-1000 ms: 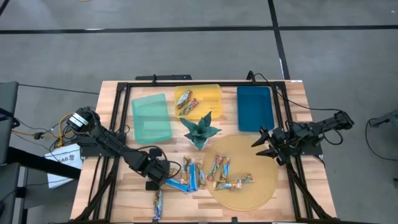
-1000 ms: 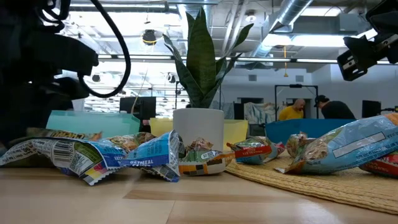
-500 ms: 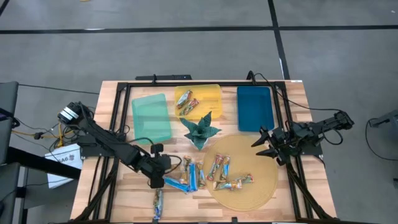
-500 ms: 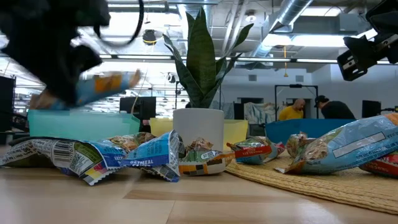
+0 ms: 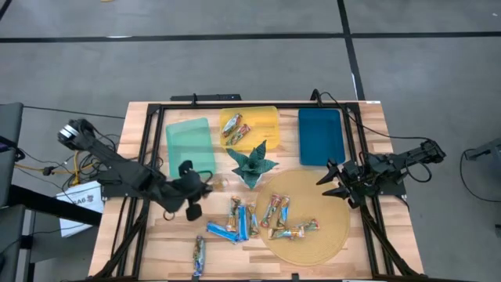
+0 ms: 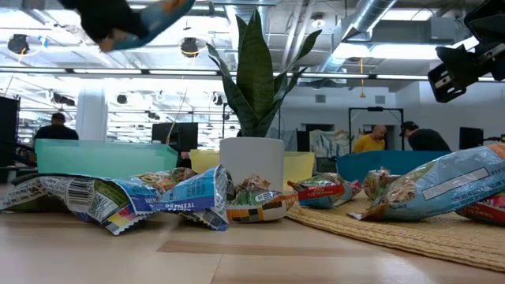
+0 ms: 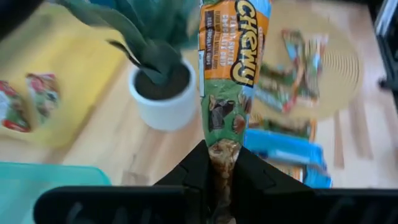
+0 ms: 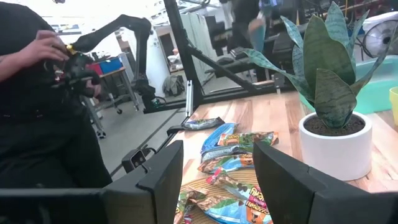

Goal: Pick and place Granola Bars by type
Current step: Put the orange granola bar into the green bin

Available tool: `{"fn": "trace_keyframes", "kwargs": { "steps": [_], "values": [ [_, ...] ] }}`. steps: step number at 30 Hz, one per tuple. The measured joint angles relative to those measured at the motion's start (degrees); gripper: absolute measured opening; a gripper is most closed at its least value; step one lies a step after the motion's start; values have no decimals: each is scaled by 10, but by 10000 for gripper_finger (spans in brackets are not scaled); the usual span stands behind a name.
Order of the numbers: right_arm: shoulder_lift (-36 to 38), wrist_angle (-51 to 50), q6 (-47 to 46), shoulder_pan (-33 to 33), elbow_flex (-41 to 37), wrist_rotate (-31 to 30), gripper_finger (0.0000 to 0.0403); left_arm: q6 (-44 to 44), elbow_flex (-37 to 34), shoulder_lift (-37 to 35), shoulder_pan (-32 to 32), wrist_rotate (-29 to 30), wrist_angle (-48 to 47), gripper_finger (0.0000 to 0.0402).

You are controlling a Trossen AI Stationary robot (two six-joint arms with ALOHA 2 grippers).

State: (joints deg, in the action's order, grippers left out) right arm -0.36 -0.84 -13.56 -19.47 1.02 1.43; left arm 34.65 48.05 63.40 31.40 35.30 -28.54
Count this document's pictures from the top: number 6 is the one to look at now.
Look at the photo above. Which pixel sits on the black computer monitor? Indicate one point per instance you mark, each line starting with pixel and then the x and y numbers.
pixel 471 138
pixel 175 134

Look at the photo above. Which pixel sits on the green translucent plastic bin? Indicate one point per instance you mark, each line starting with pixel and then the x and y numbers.
pixel 102 159

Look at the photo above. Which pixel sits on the blue plastic bin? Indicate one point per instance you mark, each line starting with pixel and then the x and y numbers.
pixel 394 161

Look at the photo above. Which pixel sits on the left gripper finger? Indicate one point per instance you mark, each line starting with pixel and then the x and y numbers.
pixel 106 19

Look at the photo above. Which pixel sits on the snake plant in white pot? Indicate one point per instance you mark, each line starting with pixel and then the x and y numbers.
pixel 252 158

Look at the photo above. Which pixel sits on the black background rig frame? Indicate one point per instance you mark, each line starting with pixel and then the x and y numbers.
pixel 375 109

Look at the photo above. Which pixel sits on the person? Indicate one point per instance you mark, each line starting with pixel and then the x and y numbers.
pixel 424 138
pixel 371 142
pixel 55 130

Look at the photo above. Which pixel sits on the round woven straw placemat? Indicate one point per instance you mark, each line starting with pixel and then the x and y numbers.
pixel 394 240

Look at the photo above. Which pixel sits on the tall black cabinet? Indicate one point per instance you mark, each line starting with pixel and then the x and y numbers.
pixel 8 130

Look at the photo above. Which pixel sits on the long ceiling light strip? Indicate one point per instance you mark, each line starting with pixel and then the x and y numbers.
pixel 106 71
pixel 402 76

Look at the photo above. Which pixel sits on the pale draped cloth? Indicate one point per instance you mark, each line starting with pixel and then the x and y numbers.
pixel 331 144

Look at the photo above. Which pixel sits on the white round column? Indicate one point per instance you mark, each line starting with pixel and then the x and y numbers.
pixel 90 114

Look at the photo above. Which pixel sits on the silver ventilation duct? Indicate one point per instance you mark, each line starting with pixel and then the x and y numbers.
pixel 371 16

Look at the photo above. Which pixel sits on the yellow translucent plastic bin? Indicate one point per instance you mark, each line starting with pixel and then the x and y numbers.
pixel 205 161

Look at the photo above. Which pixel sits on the round black ceiling fixture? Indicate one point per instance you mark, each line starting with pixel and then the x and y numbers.
pixel 17 43
pixel 189 46

